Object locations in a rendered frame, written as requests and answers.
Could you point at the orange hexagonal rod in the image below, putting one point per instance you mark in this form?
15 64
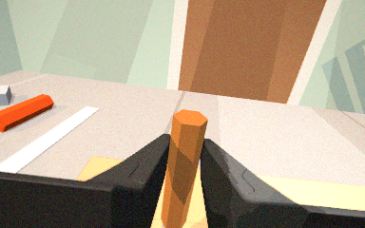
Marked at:
187 135

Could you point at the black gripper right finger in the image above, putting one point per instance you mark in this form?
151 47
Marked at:
234 197

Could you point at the white flat strip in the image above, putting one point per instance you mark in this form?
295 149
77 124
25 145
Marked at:
35 149

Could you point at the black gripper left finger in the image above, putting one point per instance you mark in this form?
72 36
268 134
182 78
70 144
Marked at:
124 196

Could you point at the orange rounded bar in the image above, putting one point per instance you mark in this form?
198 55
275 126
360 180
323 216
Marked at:
19 113

